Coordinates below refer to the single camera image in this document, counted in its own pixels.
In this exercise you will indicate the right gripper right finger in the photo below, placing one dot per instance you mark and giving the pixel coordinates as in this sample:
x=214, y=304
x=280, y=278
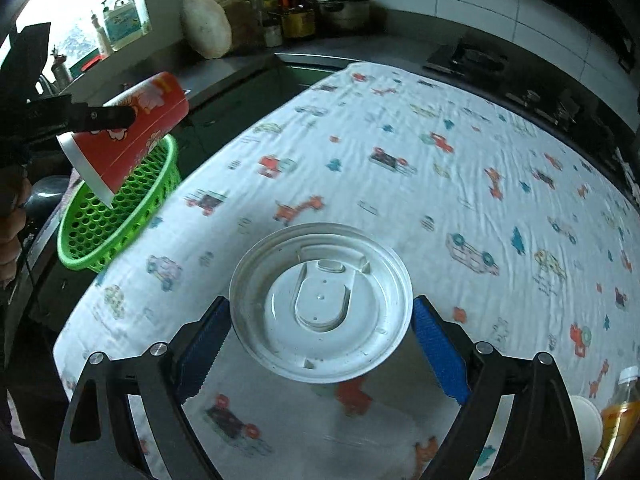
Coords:
x=541, y=439

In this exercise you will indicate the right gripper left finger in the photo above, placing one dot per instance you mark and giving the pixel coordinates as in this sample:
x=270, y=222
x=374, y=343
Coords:
x=98, y=439

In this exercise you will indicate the red instant noodle cup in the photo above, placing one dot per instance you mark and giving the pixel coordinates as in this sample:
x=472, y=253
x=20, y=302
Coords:
x=105, y=157

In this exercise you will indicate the person's left hand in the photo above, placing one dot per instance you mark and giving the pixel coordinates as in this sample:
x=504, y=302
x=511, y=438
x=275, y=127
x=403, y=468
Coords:
x=11, y=225

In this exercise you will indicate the white paper cup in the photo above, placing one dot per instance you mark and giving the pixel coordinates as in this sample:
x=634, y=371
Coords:
x=590, y=425

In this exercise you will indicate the yellow juice bottle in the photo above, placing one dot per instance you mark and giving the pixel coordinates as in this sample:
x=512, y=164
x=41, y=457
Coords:
x=619, y=418

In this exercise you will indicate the green perforated plastic basket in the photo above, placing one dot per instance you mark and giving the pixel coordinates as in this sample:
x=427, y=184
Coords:
x=92, y=234

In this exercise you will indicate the white detergent jug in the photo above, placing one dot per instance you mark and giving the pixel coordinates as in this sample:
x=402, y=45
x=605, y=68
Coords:
x=122, y=23

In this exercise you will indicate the white printed tablecloth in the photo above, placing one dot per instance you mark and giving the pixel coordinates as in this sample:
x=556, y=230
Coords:
x=504, y=228

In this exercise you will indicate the round wooden chopping block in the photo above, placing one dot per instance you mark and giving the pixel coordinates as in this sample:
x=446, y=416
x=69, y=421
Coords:
x=215, y=28

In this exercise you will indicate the steel pot with lid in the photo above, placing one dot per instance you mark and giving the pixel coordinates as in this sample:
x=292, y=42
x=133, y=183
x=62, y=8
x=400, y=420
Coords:
x=346, y=14

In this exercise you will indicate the black gas stove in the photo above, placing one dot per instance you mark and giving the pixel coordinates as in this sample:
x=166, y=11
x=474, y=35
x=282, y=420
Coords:
x=535, y=85

